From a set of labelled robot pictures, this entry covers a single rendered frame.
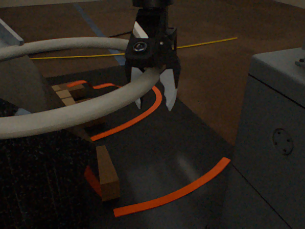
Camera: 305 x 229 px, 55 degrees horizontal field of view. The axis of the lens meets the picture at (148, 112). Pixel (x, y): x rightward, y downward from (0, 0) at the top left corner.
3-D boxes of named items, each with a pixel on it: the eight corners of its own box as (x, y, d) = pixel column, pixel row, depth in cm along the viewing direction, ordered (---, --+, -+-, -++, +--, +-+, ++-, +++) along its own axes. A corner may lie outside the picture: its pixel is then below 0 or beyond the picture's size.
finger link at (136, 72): (146, 98, 64) (155, 59, 60) (139, 111, 59) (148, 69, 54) (133, 95, 65) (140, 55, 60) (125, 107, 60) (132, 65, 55)
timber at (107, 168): (120, 197, 150) (119, 179, 144) (97, 203, 147) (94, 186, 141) (106, 160, 174) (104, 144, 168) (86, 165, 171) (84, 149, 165)
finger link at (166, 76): (186, 98, 62) (176, 56, 58) (182, 111, 57) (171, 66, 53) (172, 100, 63) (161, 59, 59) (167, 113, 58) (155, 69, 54)
